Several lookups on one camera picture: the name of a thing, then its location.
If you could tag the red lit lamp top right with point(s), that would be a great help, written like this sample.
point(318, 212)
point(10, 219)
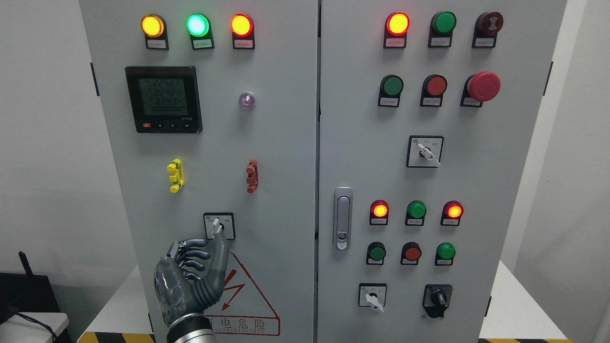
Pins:
point(395, 30)

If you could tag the red lit lamp left door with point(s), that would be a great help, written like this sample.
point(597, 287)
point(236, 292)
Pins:
point(242, 29)

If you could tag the green push button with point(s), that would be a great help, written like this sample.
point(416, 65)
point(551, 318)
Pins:
point(376, 254)
point(390, 90)

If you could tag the grey cabinet right door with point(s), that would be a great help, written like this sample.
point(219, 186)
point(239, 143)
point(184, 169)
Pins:
point(364, 147)

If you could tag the yellow indicator lamp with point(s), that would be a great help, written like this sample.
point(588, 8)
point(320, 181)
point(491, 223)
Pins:
point(154, 29)

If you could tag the white rotary switch door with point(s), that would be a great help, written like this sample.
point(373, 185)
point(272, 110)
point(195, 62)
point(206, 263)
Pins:
point(225, 219)

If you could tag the black device with antenna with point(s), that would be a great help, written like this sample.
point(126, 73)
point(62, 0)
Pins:
point(25, 292)

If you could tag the silver door handle lock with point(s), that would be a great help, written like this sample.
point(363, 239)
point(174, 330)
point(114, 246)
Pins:
point(343, 197)

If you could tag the green lamp lower right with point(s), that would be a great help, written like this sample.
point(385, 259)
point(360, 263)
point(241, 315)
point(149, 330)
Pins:
point(445, 254)

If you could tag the yellow terminal connector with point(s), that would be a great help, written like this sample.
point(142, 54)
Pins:
point(176, 175)

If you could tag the red push button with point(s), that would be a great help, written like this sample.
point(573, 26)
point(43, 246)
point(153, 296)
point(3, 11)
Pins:
point(432, 91)
point(410, 254)

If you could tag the red push button upper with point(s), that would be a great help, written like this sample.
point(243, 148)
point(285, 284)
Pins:
point(432, 91)

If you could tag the red emergency stop button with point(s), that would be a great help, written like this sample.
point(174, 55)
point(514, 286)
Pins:
point(480, 88)

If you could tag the green push button upper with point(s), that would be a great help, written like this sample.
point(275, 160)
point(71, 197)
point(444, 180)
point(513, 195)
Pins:
point(390, 90)

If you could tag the white rotary switch lower right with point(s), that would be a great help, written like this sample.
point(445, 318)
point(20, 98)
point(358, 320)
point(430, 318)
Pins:
point(372, 295)

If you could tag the green push button lower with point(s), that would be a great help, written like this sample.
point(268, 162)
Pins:
point(376, 254)

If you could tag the white rotary switch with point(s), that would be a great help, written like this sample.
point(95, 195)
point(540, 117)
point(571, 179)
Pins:
point(372, 295)
point(424, 151)

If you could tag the red lit lamp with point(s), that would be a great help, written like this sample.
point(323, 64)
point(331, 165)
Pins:
point(379, 212)
point(395, 30)
point(451, 214)

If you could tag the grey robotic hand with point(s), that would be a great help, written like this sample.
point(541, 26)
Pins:
point(189, 280)

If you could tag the black rotary selector switch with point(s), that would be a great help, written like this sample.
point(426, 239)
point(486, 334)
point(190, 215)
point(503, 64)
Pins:
point(436, 299)

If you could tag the white rotary switch upper right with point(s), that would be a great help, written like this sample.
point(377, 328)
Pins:
point(424, 151)

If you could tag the red push button lower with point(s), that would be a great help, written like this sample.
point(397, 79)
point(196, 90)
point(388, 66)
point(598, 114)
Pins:
point(410, 254)

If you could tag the white box lower left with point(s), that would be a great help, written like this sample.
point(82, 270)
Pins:
point(18, 330)

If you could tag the grey cabinet left door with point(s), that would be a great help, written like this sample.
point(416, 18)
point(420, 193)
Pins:
point(275, 225)

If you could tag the green lamp top right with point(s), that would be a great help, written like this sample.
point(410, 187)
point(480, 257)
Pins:
point(441, 29)

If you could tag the grey cabinet door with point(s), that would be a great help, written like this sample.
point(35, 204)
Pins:
point(275, 225)
point(364, 147)

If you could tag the red terminal connector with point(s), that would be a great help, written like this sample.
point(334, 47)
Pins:
point(252, 176)

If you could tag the red lit lamp middle right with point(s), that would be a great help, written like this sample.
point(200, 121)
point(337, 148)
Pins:
point(451, 214)

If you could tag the dark red buzzer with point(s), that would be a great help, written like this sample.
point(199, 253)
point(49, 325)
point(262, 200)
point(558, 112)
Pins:
point(486, 29)

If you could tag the red lit lamp middle left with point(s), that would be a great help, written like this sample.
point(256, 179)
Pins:
point(379, 212)

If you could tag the clear round light bulb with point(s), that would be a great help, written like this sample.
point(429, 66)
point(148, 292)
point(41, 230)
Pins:
point(247, 101)

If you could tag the black digital power meter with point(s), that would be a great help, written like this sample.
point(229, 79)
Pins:
point(164, 99)

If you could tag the green lit indicator lamp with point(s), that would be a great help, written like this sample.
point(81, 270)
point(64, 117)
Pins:
point(200, 32)

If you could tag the green lamp middle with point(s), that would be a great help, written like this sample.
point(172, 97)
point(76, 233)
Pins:
point(415, 213)

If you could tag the silver black robot forearm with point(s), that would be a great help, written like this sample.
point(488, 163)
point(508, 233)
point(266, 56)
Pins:
point(192, 328)

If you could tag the red electrical warning sticker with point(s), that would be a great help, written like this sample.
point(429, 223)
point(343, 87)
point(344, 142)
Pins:
point(243, 309)

